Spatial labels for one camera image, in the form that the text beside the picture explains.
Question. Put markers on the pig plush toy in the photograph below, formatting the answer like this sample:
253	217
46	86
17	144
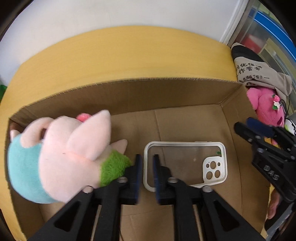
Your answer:
52	159

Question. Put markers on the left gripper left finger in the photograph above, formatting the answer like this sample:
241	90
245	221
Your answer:
95	214

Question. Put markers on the green table cloth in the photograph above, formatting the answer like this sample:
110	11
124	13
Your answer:
2	91

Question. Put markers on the white panda plush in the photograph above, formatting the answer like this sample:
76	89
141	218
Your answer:
290	125

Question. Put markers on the pink plush toy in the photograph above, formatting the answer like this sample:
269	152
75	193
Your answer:
267	106

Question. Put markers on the operator hand on gripper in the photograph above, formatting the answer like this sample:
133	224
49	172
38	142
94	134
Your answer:
275	200

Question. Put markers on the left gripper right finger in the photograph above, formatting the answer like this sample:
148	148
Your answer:
199	213

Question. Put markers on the brown cardboard box tray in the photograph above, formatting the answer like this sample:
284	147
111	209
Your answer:
181	110

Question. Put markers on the blue banner with characters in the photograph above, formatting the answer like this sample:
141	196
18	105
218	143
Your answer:
264	27

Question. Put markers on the white clear phone case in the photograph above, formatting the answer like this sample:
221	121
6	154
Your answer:
196	163

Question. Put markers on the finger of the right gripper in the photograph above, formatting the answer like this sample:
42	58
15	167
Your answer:
260	128
245	132

